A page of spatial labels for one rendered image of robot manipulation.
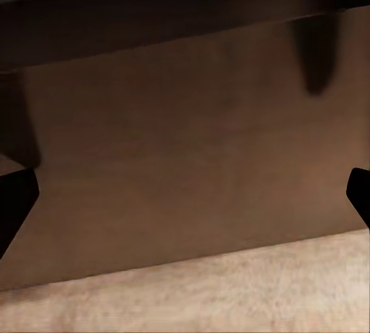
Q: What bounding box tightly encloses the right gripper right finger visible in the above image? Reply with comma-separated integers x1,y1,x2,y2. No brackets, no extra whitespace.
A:
346,167,370,229

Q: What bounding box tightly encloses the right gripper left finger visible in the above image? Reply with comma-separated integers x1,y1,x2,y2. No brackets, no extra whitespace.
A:
0,168,39,260

